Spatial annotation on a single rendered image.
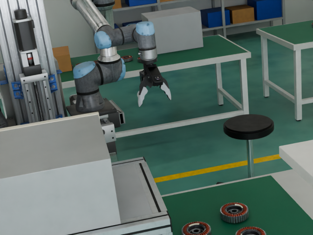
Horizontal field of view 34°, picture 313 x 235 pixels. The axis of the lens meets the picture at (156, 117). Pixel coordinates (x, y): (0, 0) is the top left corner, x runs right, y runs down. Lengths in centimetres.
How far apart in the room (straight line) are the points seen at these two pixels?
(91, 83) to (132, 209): 119
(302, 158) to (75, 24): 716
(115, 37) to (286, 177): 99
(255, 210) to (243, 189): 18
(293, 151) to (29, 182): 77
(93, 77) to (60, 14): 587
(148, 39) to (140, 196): 80
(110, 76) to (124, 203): 118
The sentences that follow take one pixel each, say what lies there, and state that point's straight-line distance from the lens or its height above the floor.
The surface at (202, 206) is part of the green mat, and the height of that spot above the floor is 75.
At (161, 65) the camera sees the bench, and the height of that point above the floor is 75.
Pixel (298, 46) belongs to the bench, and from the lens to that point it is 482.
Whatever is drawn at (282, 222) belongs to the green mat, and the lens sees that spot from 210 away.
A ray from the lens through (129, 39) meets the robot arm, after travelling 224.
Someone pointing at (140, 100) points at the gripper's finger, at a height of 119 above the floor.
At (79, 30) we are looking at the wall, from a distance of 850.
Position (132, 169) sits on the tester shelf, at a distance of 176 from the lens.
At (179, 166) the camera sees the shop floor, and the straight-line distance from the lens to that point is 430.
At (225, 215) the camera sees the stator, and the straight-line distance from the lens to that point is 209.
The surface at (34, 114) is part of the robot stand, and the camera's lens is 273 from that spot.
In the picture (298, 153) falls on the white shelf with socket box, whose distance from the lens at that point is 158.
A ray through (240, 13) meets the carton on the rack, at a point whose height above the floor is 43.
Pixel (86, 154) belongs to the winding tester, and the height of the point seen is 132.
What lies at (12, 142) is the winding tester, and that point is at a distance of 162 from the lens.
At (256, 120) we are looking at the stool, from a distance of 359.
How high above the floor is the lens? 188
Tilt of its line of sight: 20 degrees down
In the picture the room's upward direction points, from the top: 7 degrees counter-clockwise
